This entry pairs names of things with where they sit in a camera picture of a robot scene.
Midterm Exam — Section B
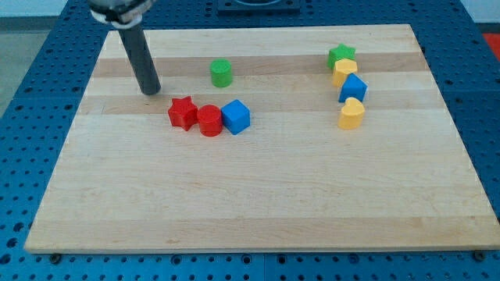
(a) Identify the blue pentagon block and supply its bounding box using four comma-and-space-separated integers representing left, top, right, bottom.
338, 73, 368, 103

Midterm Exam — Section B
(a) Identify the green star block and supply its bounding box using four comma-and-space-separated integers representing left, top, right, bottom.
327, 44, 356, 69

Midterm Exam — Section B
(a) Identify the red cylinder block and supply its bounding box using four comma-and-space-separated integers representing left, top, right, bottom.
197, 105, 223, 137

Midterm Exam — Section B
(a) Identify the blue cube block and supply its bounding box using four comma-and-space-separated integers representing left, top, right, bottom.
221, 99, 251, 135

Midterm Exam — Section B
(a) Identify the yellow pentagon block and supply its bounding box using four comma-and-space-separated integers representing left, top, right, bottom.
332, 59, 358, 87

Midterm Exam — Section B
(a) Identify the yellow heart block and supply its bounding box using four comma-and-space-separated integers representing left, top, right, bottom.
337, 98, 365, 130

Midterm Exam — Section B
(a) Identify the green cylinder block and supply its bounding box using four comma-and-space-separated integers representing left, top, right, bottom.
209, 59, 233, 87

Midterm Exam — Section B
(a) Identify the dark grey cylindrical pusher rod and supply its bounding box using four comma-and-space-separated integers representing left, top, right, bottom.
119, 24, 161, 95

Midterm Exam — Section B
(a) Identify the wooden board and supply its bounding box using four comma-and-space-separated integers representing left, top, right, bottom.
25, 24, 499, 254

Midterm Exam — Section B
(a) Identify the red star block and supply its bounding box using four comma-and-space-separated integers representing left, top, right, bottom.
167, 96, 198, 131

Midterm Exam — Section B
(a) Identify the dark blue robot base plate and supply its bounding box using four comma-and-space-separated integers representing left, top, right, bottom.
216, 0, 301, 15

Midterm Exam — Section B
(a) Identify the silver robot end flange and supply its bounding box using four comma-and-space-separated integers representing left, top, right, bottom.
87, 0, 153, 29

